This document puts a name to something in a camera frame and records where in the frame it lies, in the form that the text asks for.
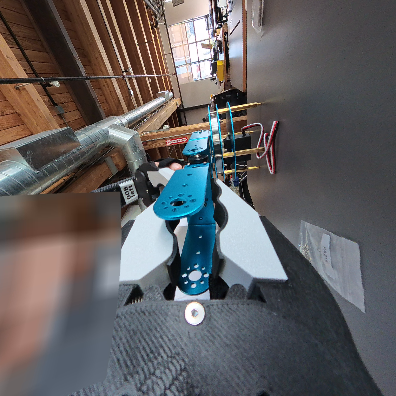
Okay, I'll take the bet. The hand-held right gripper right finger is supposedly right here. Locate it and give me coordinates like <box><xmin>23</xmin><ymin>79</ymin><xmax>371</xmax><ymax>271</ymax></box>
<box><xmin>213</xmin><ymin>179</ymin><xmax>289</xmax><ymax>289</ymax></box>

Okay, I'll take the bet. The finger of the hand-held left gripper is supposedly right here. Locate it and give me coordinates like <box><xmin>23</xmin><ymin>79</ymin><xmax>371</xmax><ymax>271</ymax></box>
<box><xmin>148</xmin><ymin>169</ymin><xmax>174</xmax><ymax>195</ymax></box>

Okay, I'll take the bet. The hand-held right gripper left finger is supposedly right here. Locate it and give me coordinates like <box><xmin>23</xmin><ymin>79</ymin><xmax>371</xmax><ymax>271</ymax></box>
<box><xmin>119</xmin><ymin>194</ymin><xmax>178</xmax><ymax>288</ymax></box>

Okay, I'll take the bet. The blue toy robot arm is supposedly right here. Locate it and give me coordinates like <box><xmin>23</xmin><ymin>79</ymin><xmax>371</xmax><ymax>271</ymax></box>
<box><xmin>153</xmin><ymin>100</ymin><xmax>266</xmax><ymax>302</ymax></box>

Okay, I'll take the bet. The grey desk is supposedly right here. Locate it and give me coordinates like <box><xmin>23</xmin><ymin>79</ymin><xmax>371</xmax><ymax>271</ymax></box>
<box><xmin>246</xmin><ymin>0</ymin><xmax>396</xmax><ymax>396</ymax></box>

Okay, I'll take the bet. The person's left hand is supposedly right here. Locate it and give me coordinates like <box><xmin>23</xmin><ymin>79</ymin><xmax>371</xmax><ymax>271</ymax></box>
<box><xmin>154</xmin><ymin>158</ymin><xmax>184</xmax><ymax>171</ymax></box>

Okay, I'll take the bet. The clear screw bag white label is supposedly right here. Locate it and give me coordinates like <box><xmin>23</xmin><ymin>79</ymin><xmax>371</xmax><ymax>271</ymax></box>
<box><xmin>298</xmin><ymin>220</ymin><xmax>366</xmax><ymax>313</ymax></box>

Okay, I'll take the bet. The black crate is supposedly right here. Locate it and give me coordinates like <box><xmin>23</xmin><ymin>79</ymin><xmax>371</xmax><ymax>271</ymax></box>
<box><xmin>213</xmin><ymin>89</ymin><xmax>248</xmax><ymax>109</ymax></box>

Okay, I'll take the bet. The black metal rod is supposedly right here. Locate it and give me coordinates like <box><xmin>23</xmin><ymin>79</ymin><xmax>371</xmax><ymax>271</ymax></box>
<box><xmin>0</xmin><ymin>73</ymin><xmax>174</xmax><ymax>86</ymax></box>

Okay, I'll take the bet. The large paned window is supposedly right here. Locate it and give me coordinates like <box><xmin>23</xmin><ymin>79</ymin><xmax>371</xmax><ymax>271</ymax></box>
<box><xmin>167</xmin><ymin>18</ymin><xmax>218</xmax><ymax>83</ymax></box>

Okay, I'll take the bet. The wooden board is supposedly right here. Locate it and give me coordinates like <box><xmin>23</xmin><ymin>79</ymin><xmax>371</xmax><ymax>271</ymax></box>
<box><xmin>227</xmin><ymin>0</ymin><xmax>248</xmax><ymax>92</ymax></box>

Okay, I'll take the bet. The clear plastic bag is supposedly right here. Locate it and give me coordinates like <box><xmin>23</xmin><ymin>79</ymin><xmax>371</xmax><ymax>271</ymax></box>
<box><xmin>251</xmin><ymin>0</ymin><xmax>264</xmax><ymax>31</ymax></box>

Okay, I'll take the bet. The silver metal air duct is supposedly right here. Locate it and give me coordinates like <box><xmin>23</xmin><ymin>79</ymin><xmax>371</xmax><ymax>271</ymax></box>
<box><xmin>0</xmin><ymin>91</ymin><xmax>174</xmax><ymax>196</ymax></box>

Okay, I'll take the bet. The red white black servo cable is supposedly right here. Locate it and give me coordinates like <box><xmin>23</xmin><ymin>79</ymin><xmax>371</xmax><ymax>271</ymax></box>
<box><xmin>243</xmin><ymin>121</ymin><xmax>279</xmax><ymax>176</ymax></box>

